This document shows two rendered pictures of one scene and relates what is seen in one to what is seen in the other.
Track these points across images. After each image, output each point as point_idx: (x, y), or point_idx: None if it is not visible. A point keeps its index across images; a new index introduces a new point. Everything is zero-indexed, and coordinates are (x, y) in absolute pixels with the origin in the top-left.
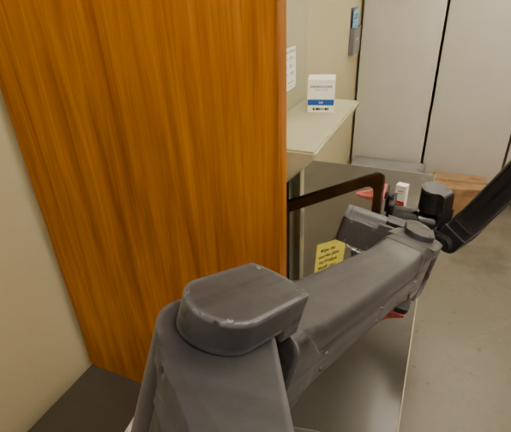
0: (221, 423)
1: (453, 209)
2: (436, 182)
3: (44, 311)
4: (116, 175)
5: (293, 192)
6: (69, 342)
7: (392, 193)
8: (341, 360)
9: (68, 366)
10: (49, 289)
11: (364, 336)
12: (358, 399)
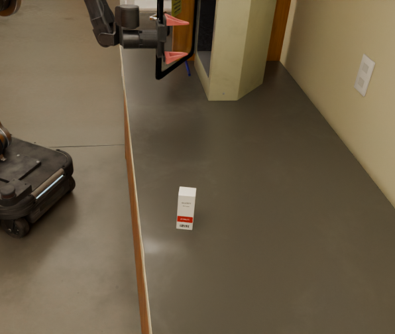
0: None
1: (113, 22)
2: (129, 8)
3: (289, 11)
4: None
5: (225, 8)
6: (286, 41)
7: (161, 24)
8: (161, 81)
9: (282, 50)
10: (293, 4)
11: (154, 93)
12: (144, 71)
